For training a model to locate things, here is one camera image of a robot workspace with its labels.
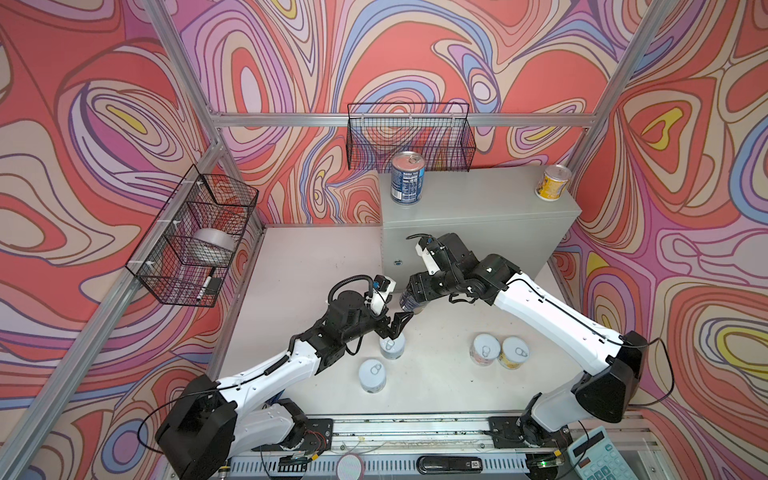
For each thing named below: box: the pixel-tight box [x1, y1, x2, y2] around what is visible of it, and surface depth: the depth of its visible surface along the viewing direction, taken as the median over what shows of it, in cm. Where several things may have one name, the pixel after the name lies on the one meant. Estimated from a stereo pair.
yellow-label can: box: [498, 336, 531, 370], surface depth 84 cm
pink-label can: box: [470, 333, 501, 366], surface depth 84 cm
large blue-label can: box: [390, 150, 426, 205], surface depth 74 cm
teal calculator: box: [567, 426, 639, 480], surface depth 69 cm
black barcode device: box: [416, 455, 483, 474], surface depth 68 cm
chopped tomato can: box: [400, 292, 424, 314], surface depth 78 cm
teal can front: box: [358, 359, 387, 394], surface depth 80 cm
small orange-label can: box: [534, 165, 572, 201], surface depth 77 cm
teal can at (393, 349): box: [379, 332, 406, 360], surface depth 85 cm
